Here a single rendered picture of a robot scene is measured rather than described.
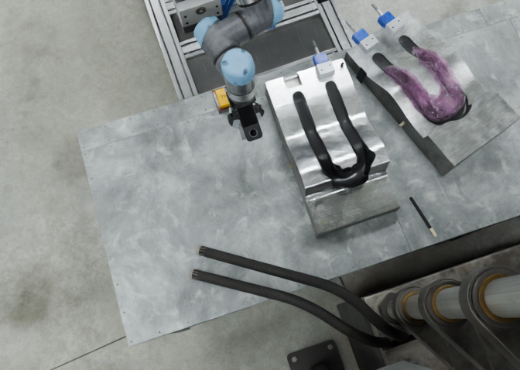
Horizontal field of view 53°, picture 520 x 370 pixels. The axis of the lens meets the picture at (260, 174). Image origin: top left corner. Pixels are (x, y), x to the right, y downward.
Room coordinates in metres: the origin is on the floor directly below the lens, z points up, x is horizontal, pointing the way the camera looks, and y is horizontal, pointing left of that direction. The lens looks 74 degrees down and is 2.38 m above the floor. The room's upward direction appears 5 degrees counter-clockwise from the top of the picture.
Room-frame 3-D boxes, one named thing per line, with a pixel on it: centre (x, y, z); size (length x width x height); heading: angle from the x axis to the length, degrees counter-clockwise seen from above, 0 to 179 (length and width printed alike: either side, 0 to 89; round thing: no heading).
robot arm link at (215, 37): (0.68, 0.06, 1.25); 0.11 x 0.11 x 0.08; 29
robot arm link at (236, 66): (0.58, 0.03, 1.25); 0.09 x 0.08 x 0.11; 29
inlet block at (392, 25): (0.93, -0.46, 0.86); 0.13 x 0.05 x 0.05; 30
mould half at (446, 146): (0.67, -0.55, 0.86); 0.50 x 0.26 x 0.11; 30
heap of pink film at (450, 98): (0.67, -0.55, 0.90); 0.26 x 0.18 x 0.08; 30
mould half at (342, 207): (0.51, -0.22, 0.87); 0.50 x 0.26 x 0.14; 13
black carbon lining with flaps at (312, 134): (0.53, -0.23, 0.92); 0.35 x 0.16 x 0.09; 13
